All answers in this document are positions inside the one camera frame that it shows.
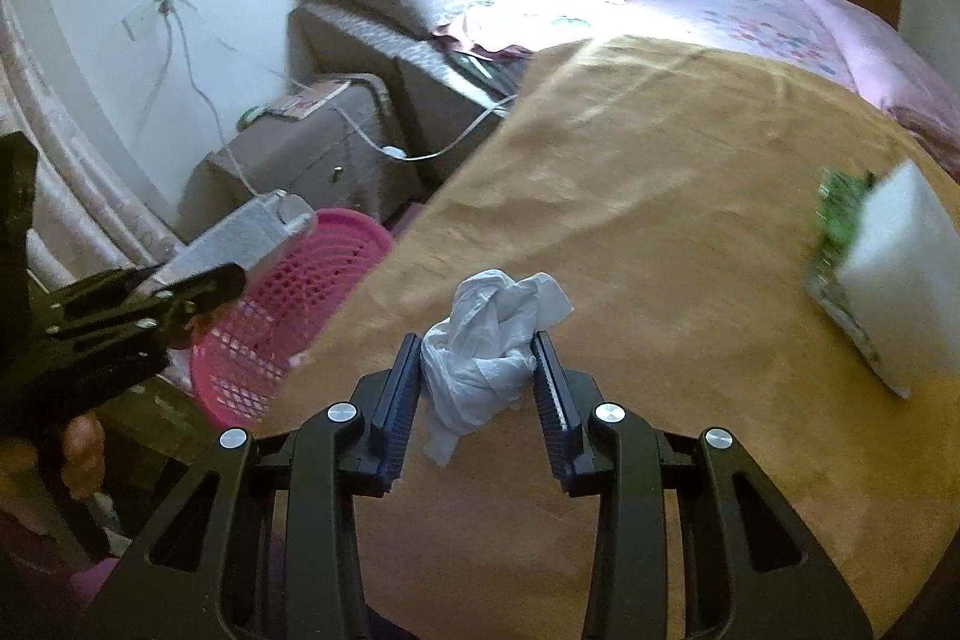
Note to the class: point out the white tissue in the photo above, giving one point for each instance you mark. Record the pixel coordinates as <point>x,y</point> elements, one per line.
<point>487,340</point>

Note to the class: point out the large white foam block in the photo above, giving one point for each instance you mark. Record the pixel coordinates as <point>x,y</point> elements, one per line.
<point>900,280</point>

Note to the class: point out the wall socket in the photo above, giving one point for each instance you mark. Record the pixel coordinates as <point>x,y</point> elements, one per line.
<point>161,3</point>

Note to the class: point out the person's left hand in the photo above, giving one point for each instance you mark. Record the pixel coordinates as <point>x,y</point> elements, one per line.
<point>82,452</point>

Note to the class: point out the green foil snack packet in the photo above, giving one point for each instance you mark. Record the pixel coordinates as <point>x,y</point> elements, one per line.
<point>836,220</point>

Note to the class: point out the brown nightstand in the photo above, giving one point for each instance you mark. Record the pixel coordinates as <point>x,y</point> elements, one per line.
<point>300,153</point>

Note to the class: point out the cardboard piece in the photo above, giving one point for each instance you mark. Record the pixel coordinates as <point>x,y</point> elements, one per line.
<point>307,102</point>

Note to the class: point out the small green object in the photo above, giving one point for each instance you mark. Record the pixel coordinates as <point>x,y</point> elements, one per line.
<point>253,119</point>

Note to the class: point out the pink plastic basket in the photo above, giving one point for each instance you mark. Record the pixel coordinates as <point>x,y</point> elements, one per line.
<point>300,287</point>

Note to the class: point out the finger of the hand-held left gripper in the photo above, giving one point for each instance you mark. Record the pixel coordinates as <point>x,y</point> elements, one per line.
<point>187,287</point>

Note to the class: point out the pink folded quilt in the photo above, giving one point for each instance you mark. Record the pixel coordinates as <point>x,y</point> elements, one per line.
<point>885,55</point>

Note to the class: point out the floral bedsheet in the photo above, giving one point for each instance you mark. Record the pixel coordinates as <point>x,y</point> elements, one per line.
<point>750,18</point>

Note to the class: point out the silver carton box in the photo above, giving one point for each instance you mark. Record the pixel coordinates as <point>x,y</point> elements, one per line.
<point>232,235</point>

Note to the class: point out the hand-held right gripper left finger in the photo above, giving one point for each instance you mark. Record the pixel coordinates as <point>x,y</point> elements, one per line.
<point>397,400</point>

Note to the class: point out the shiny pale curtain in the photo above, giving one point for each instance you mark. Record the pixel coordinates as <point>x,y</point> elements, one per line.
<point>75,197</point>

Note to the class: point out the grey bed base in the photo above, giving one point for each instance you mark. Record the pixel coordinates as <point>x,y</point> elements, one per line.
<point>337,48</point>

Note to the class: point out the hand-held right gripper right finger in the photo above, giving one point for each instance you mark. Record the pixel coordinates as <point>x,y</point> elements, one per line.
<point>551,400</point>

